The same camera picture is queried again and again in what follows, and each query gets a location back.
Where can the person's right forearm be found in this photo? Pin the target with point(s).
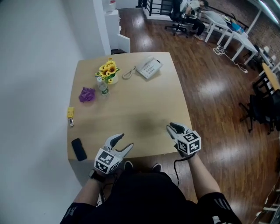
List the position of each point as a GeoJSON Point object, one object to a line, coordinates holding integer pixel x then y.
{"type": "Point", "coordinates": [203, 179]}

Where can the potted yellow sunflowers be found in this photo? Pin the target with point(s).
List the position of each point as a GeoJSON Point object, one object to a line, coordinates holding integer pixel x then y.
{"type": "Point", "coordinates": [108, 68]}

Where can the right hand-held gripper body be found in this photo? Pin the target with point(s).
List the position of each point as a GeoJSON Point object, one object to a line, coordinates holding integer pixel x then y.
{"type": "Point", "coordinates": [189, 143]}

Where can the white desk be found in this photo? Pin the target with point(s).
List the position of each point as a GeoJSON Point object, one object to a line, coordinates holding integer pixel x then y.
{"type": "Point", "coordinates": [217, 24]}
{"type": "Point", "coordinates": [242, 41]}

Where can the black wristwatch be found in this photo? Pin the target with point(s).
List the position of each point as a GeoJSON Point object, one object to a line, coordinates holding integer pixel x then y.
{"type": "Point", "coordinates": [96, 175]}

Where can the black smartphone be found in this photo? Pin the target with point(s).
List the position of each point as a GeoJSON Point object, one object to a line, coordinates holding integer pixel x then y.
{"type": "Point", "coordinates": [79, 149]}

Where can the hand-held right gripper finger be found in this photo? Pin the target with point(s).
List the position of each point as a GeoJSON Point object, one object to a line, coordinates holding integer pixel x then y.
{"type": "Point", "coordinates": [173, 134]}
{"type": "Point", "coordinates": [179, 128]}

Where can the wooden-top desk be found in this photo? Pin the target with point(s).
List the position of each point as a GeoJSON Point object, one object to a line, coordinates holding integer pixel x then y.
{"type": "Point", "coordinates": [272, 75]}

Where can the crumpled purple bag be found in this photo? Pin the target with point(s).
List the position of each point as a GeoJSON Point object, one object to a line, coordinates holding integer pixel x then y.
{"type": "Point", "coordinates": [87, 95]}

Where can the yellow small box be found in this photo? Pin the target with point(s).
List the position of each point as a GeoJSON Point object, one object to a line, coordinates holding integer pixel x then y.
{"type": "Point", "coordinates": [70, 112]}

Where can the white desk telephone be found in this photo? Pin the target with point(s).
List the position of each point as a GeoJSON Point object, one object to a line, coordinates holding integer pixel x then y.
{"type": "Point", "coordinates": [149, 68]}

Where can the person's left forearm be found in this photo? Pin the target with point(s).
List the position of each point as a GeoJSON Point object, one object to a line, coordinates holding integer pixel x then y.
{"type": "Point", "coordinates": [88, 192]}

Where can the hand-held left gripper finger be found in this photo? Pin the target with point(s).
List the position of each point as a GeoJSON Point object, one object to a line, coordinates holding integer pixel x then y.
{"type": "Point", "coordinates": [113, 140]}
{"type": "Point", "coordinates": [127, 149]}

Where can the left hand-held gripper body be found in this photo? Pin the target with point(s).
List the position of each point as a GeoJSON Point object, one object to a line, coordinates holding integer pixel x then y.
{"type": "Point", "coordinates": [105, 159]}

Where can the white partition wall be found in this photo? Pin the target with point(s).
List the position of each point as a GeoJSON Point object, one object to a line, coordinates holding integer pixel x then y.
{"type": "Point", "coordinates": [111, 26]}

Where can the clear plastic water bottle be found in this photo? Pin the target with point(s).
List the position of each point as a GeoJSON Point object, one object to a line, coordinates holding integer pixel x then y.
{"type": "Point", "coordinates": [103, 87]}

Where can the black office chair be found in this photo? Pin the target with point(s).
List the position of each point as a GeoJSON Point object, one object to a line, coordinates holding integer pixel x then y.
{"type": "Point", "coordinates": [178, 24]}
{"type": "Point", "coordinates": [260, 109]}

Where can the black metal railing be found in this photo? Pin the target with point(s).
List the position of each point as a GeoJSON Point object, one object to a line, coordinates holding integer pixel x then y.
{"type": "Point", "coordinates": [156, 7]}

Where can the black shoe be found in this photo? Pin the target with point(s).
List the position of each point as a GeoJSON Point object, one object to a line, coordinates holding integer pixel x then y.
{"type": "Point", "coordinates": [128, 165]}
{"type": "Point", "coordinates": [157, 167]}

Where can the person's black clothing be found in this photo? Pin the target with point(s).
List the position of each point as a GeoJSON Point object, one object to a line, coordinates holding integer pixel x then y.
{"type": "Point", "coordinates": [144, 199]}

